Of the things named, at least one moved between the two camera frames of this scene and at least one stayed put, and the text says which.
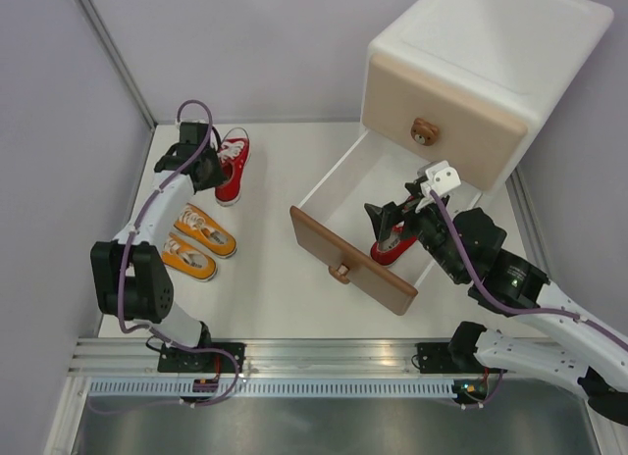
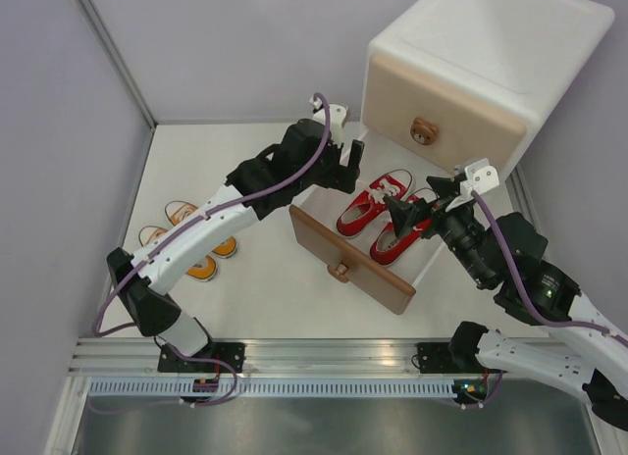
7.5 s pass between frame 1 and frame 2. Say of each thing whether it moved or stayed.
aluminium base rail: stayed
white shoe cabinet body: stayed
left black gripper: moved
